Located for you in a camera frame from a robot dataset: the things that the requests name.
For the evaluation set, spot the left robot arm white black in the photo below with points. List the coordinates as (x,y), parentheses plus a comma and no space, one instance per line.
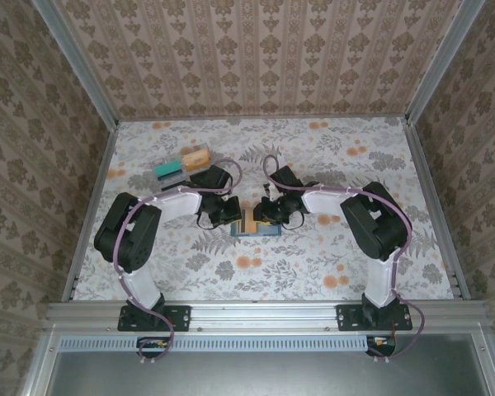
(144,288)

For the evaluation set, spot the aluminium lower frame rail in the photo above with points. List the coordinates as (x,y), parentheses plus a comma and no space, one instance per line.
(39,371)
(488,371)

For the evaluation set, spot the aluminium table side rail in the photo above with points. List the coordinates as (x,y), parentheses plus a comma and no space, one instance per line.
(429,185)
(73,280)

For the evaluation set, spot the aluminium front frame rail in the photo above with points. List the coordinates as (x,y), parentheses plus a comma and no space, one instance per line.
(264,315)

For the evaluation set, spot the teal card stack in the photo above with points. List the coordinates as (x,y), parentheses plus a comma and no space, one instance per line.
(169,170)

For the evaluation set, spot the blue folding card holder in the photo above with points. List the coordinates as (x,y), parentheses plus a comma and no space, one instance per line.
(274,229)

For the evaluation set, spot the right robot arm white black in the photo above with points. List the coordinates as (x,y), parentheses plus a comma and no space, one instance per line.
(379,288)

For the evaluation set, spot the grey metal sheet panel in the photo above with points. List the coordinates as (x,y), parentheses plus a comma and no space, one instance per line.
(264,375)

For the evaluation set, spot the aluminium frame post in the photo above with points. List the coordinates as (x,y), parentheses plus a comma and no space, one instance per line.
(79,62)
(442,62)

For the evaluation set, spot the clear plastic organizer box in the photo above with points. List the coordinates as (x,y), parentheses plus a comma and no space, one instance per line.
(181,165)

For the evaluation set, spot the aluminium frame rail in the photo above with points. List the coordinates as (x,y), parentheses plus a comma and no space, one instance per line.
(488,371)
(264,315)
(39,371)

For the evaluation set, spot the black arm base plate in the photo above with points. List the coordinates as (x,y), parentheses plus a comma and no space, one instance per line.
(346,318)
(181,317)

